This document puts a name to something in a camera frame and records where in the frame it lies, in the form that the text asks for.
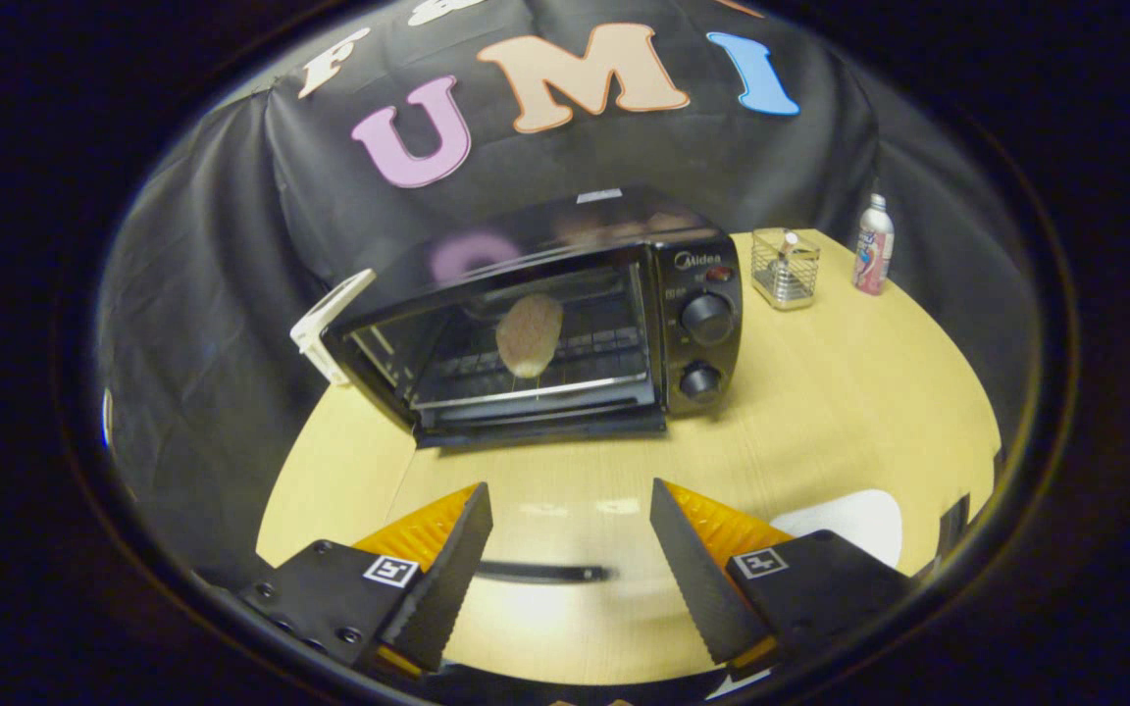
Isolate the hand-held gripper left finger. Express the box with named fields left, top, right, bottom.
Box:
left=234, top=481, right=494, bottom=682

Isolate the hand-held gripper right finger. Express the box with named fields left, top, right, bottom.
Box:
left=649, top=478, right=916, bottom=682

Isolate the round tan bread piece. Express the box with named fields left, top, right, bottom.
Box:
left=495, top=292, right=565, bottom=379

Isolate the black toaster oven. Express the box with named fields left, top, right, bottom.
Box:
left=322, top=186, right=772, bottom=586

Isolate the white plate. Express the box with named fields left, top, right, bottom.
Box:
left=771, top=488, right=904, bottom=572

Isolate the white boxy device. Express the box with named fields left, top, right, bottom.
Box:
left=290, top=268, right=378, bottom=387

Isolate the clear wire-frame holder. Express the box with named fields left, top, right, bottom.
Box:
left=750, top=227, right=821, bottom=312

